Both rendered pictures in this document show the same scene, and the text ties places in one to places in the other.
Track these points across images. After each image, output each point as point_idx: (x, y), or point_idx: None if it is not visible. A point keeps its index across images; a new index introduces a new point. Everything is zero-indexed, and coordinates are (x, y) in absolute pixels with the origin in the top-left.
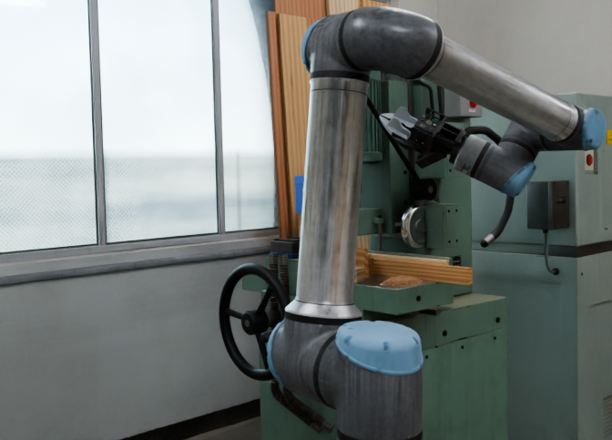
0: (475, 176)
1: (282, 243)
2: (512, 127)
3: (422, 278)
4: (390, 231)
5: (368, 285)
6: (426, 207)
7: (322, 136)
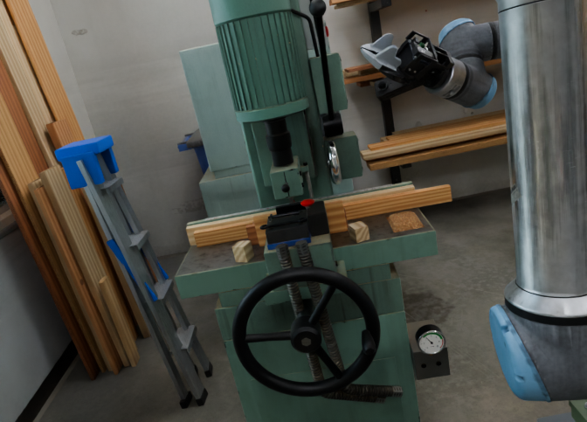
0: (459, 96)
1: (289, 229)
2: (462, 43)
3: (397, 210)
4: (314, 176)
5: (392, 237)
6: (335, 141)
7: (582, 65)
